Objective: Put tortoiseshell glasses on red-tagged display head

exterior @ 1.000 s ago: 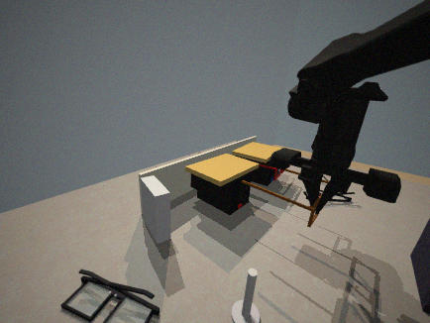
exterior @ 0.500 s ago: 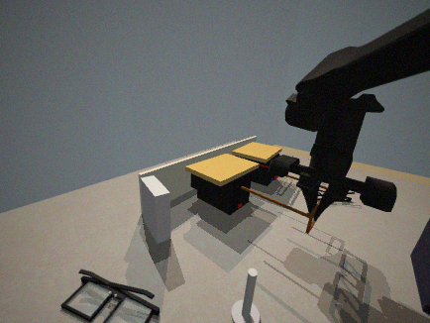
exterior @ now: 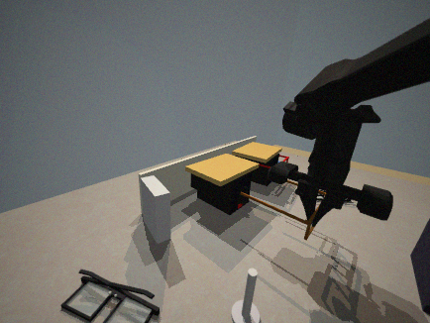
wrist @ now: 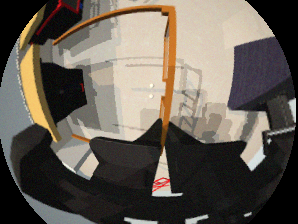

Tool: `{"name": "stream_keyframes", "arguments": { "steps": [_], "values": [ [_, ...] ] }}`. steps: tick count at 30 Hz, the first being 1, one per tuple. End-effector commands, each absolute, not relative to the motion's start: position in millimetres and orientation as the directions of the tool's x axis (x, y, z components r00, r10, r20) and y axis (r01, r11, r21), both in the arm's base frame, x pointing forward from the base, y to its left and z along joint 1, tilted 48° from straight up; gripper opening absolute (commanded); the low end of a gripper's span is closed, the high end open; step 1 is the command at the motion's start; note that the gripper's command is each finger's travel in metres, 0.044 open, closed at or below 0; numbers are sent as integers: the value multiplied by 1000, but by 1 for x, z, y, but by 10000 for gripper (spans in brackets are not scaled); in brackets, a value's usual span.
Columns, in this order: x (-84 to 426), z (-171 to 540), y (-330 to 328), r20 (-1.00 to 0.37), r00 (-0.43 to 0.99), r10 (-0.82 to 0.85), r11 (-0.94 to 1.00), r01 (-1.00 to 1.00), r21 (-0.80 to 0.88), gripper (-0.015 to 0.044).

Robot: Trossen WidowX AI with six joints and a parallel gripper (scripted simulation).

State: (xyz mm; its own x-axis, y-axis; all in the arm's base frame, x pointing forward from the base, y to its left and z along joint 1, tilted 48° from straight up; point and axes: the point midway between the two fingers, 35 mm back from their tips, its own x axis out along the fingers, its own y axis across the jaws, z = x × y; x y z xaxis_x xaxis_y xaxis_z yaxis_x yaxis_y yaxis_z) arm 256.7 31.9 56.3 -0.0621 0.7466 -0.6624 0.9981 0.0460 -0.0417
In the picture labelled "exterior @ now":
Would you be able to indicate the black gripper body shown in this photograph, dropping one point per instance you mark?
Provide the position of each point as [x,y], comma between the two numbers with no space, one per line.
[327,171]

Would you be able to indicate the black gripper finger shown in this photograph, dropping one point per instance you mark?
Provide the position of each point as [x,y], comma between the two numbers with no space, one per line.
[325,206]
[308,201]

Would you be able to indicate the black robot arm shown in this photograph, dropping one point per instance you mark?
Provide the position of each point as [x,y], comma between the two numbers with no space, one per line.
[321,110]

